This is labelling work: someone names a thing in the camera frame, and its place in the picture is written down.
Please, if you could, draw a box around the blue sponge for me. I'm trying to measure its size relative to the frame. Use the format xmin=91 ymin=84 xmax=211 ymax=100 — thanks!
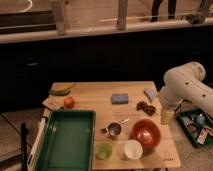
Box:
xmin=111 ymin=93 xmax=129 ymax=104

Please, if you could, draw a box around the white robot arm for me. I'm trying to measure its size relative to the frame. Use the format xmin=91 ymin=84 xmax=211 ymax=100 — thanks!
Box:
xmin=158 ymin=62 xmax=213 ymax=125

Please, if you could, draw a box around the green plastic tray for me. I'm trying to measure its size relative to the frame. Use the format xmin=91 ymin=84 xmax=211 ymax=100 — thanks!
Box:
xmin=34 ymin=110 xmax=96 ymax=171

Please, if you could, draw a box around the red bowl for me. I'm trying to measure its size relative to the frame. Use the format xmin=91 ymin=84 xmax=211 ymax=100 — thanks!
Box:
xmin=131 ymin=119 xmax=161 ymax=148

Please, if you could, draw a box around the dark grape bunch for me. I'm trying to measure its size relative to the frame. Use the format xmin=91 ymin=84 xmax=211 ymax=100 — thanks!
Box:
xmin=136 ymin=101 xmax=156 ymax=116

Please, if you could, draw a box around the blue-grey cloth piece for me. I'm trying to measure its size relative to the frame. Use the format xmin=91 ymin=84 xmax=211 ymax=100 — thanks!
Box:
xmin=143 ymin=88 xmax=157 ymax=102

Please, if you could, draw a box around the green bin with items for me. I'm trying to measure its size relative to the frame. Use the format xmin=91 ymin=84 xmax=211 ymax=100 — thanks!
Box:
xmin=176 ymin=108 xmax=213 ymax=148

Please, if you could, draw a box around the white cup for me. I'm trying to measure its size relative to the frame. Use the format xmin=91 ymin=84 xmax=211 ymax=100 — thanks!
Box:
xmin=124 ymin=140 xmax=143 ymax=160

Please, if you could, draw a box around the metal measuring cup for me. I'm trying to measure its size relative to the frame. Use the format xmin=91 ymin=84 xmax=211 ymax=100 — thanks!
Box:
xmin=100 ymin=118 xmax=129 ymax=139

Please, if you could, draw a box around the green cup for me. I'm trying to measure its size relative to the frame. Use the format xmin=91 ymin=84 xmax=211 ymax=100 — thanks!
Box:
xmin=95 ymin=142 xmax=112 ymax=160

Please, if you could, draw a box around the red tomato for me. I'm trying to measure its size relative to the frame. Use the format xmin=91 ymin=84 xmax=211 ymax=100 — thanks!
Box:
xmin=64 ymin=97 xmax=75 ymax=109

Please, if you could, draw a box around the green chili pepper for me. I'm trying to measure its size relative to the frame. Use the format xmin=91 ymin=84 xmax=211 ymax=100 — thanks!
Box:
xmin=49 ymin=90 xmax=70 ymax=96

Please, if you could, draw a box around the black pole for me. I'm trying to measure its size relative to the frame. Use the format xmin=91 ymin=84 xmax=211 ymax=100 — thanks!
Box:
xmin=21 ymin=123 xmax=28 ymax=171

